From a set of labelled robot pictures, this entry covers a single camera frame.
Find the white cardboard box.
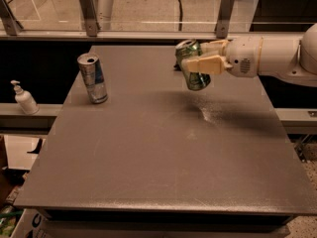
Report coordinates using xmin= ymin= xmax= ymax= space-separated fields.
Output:
xmin=10 ymin=209 xmax=47 ymax=238

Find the silver blue energy drink can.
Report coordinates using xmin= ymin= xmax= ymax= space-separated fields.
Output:
xmin=77 ymin=53 xmax=108 ymax=104

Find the white pipe behind glass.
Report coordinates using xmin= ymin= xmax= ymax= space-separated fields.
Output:
xmin=67 ymin=0 xmax=115 ymax=31

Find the right metal railing bracket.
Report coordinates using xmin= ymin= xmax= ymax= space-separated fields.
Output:
xmin=215 ymin=0 xmax=235 ymax=39

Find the green soda can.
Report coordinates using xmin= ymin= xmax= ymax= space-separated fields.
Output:
xmin=175 ymin=39 xmax=211 ymax=91

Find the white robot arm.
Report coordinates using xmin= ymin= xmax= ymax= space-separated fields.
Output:
xmin=180 ymin=24 xmax=317 ymax=87

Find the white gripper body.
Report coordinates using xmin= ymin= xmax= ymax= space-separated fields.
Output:
xmin=226 ymin=36 xmax=261 ymax=77

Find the metal railing bracket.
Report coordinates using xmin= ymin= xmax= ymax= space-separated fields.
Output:
xmin=215 ymin=0 xmax=235 ymax=39
xmin=79 ymin=0 xmax=99 ymax=37
xmin=0 ymin=0 xmax=23 ymax=36

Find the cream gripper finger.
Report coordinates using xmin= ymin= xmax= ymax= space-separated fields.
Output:
xmin=181 ymin=55 xmax=232 ymax=75
xmin=200 ymin=40 xmax=229 ymax=55

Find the black floor cable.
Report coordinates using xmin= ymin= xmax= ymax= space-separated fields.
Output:
xmin=148 ymin=0 xmax=184 ymax=32

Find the black crumpled snack packet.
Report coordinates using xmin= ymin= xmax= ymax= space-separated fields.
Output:
xmin=174 ymin=62 xmax=181 ymax=71

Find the middle metal railing bracket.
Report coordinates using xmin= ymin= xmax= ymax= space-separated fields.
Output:
xmin=79 ymin=0 xmax=99 ymax=37

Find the left metal railing bracket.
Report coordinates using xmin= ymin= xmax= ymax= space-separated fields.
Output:
xmin=0 ymin=0 xmax=23 ymax=36

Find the white pump dispenser bottle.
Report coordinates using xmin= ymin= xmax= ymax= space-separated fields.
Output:
xmin=11 ymin=80 xmax=40 ymax=115

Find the metal railing beam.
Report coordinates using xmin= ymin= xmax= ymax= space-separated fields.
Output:
xmin=0 ymin=30 xmax=305 ymax=45

